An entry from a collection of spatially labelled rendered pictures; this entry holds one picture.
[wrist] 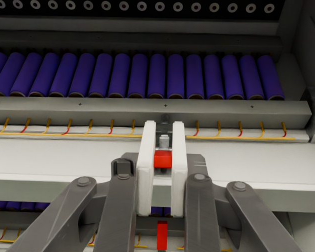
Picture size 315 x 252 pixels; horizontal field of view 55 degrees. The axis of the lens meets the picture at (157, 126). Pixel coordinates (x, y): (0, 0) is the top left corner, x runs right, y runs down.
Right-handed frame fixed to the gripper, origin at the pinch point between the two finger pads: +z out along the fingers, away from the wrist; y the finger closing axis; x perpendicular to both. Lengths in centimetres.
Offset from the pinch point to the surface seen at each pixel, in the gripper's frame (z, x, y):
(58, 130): 10.1, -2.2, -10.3
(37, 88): 13.2, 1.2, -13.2
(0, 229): 17.0, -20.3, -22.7
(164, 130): 7.7, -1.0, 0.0
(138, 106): 10.8, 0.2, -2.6
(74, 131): 10.1, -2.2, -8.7
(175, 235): 16.7, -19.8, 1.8
